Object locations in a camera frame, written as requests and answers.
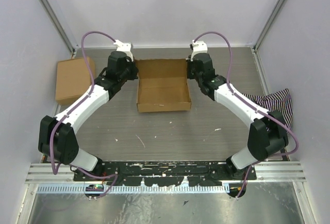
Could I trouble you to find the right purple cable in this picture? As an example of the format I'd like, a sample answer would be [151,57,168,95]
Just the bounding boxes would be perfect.
[193,31,301,199]

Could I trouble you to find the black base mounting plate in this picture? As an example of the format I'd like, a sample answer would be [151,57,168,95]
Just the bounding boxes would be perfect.
[73,161,258,187]

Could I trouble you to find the folded brown cardboard box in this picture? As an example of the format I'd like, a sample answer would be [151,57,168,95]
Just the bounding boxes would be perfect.
[55,57,92,106]

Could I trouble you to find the aluminium front rail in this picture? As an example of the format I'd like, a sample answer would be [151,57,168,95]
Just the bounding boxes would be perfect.
[25,161,306,184]

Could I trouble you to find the slotted grey cable duct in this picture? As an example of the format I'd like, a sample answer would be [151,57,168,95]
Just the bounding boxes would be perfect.
[36,183,229,195]

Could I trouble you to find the brown cardboard box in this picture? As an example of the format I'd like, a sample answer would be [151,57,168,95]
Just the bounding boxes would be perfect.
[136,59,191,113]
[55,57,92,106]

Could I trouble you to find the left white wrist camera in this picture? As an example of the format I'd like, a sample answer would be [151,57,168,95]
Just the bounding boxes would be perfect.
[113,40,134,61]

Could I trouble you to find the purple striped cloth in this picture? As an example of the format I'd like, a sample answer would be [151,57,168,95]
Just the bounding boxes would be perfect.
[243,88,293,129]

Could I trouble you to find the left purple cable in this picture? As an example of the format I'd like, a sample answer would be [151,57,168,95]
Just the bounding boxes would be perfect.
[50,30,119,200]

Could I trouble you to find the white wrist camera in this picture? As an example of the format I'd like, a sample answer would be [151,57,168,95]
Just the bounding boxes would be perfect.
[113,40,134,61]
[189,40,208,61]

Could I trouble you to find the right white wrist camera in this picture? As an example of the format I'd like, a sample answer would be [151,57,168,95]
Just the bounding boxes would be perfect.
[189,40,208,61]

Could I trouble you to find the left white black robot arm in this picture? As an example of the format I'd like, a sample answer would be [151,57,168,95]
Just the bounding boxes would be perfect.
[38,50,138,181]

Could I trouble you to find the purple cable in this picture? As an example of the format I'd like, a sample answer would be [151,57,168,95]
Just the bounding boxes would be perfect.
[50,30,119,200]
[193,31,301,199]

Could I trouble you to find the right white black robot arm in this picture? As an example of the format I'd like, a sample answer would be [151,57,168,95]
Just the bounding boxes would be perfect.
[186,53,288,180]

